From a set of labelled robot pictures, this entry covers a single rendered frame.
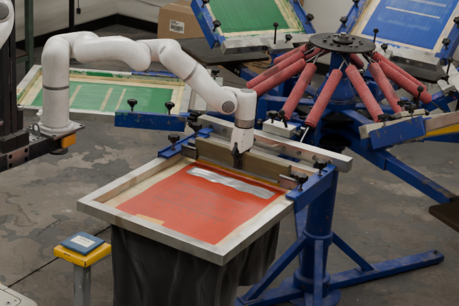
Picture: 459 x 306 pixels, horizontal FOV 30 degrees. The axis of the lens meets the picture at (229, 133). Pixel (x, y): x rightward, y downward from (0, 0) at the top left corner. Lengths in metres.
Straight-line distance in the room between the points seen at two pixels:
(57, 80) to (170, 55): 0.40
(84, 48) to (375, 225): 2.61
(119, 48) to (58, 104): 0.30
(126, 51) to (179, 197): 0.55
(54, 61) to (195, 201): 0.69
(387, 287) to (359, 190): 1.14
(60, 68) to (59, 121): 0.20
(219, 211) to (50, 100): 0.71
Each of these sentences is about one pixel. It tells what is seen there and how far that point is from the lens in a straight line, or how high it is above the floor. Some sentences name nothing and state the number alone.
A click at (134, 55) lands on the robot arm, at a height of 1.44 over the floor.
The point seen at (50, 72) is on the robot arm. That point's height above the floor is 1.36.
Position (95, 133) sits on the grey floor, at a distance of 6.07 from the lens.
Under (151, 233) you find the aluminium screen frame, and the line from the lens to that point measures 2.79.
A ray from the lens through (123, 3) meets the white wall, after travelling 8.73.
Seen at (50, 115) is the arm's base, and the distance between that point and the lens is 3.11.
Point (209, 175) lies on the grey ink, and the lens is 3.24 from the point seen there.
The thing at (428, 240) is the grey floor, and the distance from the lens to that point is 5.08.
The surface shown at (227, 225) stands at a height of 0.96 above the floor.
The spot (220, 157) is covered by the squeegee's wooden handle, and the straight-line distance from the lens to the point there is 3.27.
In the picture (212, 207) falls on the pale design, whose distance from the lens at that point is 3.01.
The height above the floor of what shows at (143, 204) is 0.96.
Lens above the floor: 2.33
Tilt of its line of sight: 22 degrees down
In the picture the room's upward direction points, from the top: 5 degrees clockwise
